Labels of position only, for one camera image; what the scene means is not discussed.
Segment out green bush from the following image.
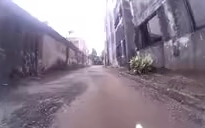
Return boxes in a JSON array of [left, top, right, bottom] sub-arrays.
[[128, 53, 155, 76]]

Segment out grey concrete building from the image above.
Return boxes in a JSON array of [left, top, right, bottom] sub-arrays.
[[104, 0, 205, 73]]

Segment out long grey wall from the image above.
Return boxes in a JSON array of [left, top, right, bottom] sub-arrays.
[[0, 0, 91, 84]]

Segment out pale pink building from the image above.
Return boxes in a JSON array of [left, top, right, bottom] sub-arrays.
[[68, 36, 90, 56]]

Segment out trees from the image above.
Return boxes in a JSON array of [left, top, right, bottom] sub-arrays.
[[89, 48, 106, 66]]

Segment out dirt verge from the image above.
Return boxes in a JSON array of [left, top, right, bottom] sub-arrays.
[[106, 66, 205, 128]]

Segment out worn grey-brown alley road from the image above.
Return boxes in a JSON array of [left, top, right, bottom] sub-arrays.
[[0, 64, 205, 128]]

